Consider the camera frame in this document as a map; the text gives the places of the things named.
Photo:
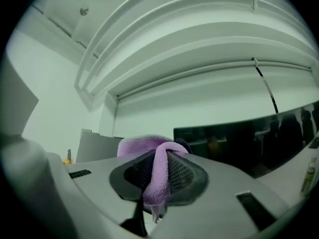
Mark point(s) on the purple cloth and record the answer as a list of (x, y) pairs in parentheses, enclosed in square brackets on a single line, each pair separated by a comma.
[(159, 178)]

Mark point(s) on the white roller blind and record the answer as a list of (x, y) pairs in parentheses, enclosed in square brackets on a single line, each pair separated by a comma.
[(187, 103)]

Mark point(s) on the thick white ceiling pipe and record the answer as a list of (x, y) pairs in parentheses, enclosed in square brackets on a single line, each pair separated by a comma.
[(92, 49)]

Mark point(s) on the grey flat panel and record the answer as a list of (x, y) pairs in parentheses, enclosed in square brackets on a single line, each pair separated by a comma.
[(97, 146)]

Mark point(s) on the thin white ceiling pipe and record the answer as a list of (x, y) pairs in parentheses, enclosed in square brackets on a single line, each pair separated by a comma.
[(174, 2)]

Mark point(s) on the wide black monitor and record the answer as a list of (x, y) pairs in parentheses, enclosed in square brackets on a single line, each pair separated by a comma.
[(236, 146)]

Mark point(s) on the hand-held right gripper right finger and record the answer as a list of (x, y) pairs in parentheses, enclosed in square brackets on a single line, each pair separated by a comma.
[(219, 183)]

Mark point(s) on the black vertical strip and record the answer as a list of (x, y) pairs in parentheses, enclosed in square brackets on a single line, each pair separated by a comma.
[(268, 88)]

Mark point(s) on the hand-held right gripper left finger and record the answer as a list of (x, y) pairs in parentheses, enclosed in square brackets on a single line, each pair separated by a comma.
[(99, 183)]

